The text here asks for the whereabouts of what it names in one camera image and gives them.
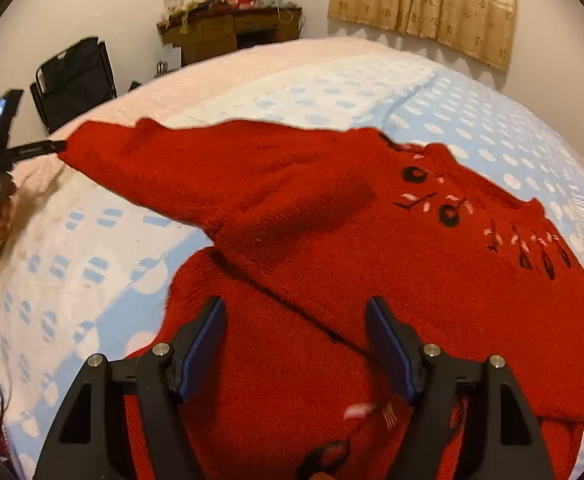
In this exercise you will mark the pink fleece blanket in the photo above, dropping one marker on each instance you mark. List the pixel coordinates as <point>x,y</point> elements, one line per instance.
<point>232,72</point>

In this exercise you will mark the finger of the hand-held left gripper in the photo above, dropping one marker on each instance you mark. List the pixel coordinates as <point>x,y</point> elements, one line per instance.
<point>37,150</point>

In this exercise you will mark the beige patterned curtain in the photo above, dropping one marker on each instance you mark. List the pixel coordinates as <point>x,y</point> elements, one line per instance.
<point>422,0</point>

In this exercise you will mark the black folding chair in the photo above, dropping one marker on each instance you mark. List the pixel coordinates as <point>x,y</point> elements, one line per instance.
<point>74,80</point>

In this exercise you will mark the wooden desk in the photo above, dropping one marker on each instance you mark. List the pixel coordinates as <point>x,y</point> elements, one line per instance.
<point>212,35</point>

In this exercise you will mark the white paper bag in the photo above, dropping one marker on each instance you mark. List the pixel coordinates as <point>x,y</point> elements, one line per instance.
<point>170,60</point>

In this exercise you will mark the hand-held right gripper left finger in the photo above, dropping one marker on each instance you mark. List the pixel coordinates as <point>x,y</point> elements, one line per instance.
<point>204,345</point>

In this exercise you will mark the white card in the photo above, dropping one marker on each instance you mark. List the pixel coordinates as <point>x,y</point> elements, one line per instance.
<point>172,2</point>

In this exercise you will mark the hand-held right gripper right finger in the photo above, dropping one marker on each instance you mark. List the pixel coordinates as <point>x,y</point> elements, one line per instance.
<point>389,355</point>

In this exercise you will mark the red knitted sweater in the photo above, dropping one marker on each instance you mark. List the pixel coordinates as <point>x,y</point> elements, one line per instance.
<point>297,200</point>

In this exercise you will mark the blue polka dot blanket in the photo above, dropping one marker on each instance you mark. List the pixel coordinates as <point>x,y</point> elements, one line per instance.
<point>97,270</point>

